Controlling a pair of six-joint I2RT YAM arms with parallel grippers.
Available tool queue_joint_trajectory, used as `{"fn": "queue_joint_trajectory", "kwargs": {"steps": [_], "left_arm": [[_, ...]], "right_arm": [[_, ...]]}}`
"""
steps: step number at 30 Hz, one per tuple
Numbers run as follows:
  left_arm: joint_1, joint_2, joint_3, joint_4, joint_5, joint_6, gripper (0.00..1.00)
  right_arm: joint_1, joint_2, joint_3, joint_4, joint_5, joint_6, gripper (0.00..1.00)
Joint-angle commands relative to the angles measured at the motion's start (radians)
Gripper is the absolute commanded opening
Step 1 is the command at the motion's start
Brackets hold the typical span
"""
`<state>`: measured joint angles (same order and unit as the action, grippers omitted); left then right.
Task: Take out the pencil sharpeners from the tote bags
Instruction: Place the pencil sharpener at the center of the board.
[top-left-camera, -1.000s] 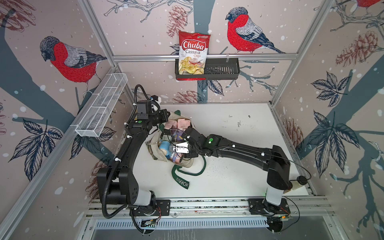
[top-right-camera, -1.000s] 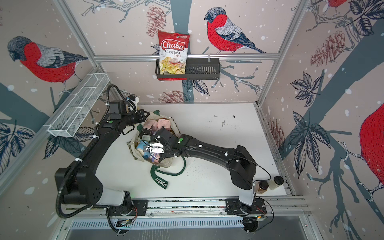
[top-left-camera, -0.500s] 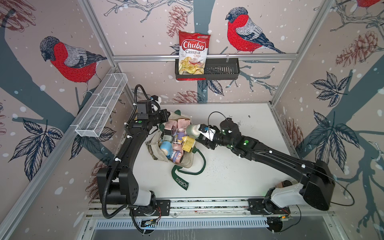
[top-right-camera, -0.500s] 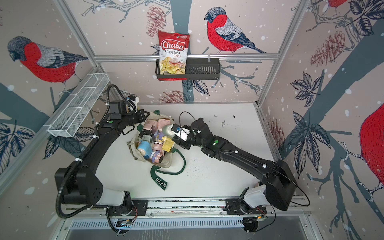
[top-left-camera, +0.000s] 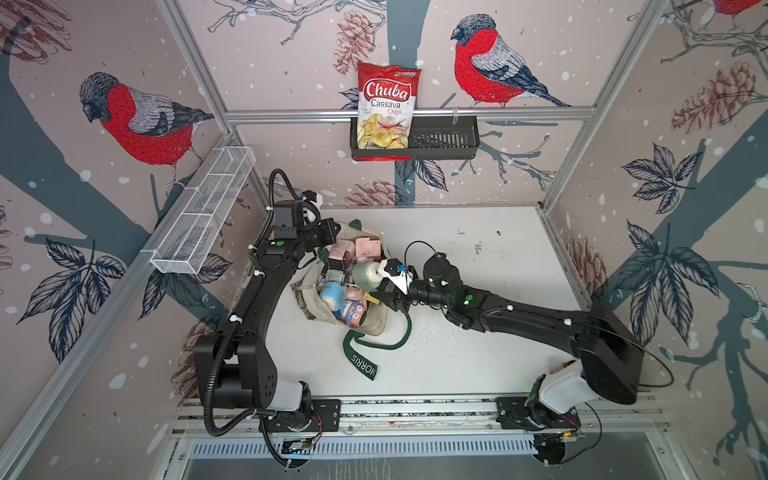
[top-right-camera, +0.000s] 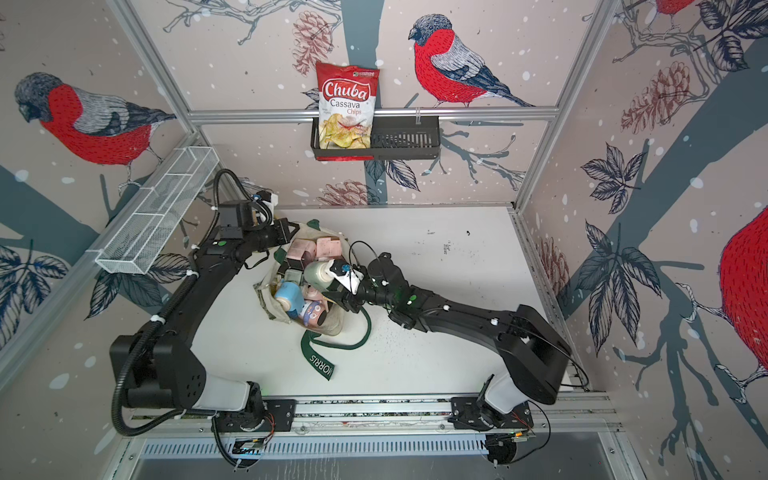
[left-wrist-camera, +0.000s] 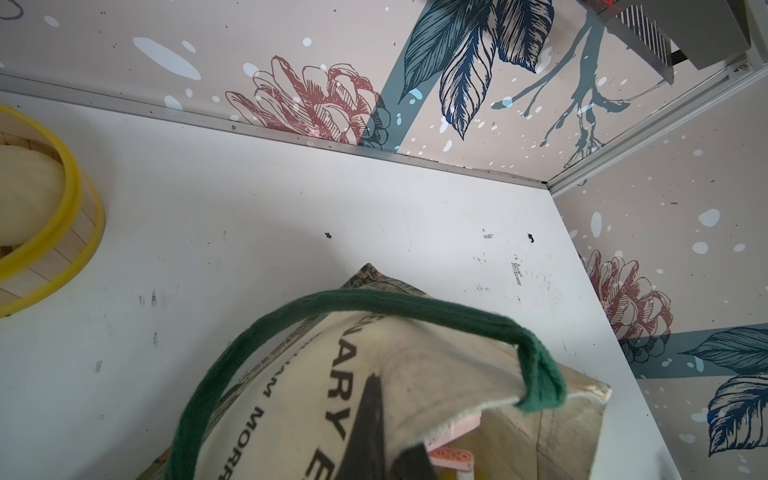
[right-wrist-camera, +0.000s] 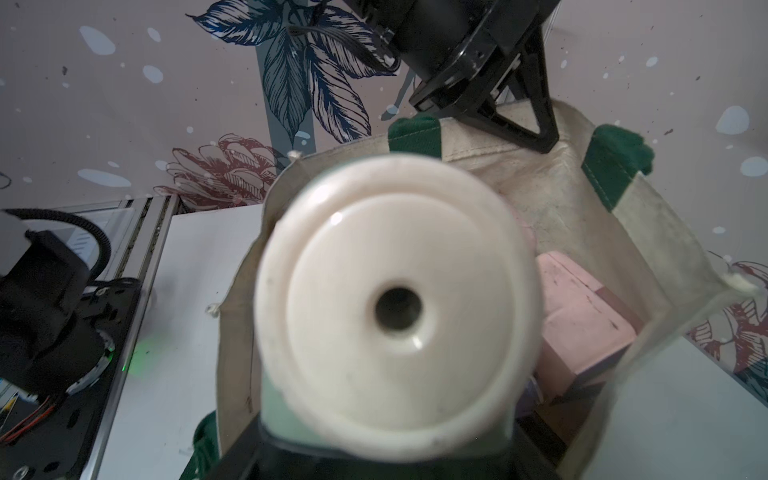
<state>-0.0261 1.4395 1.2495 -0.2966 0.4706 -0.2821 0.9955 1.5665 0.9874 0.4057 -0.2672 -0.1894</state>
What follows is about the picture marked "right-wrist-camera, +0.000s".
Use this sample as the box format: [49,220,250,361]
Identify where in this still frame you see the canvas tote bag green handles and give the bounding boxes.
[216,103,758,479]

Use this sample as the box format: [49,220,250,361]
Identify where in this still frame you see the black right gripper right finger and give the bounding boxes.
[509,413,566,480]

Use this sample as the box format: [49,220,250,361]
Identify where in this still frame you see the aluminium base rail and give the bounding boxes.
[51,196,179,479]

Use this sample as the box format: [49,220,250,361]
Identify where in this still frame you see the pink square sharpener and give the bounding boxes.
[535,251,643,400]

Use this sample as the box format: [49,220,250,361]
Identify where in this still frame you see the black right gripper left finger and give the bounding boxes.
[204,419,270,480]

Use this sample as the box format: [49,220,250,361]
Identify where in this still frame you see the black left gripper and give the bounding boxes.
[346,1,559,153]

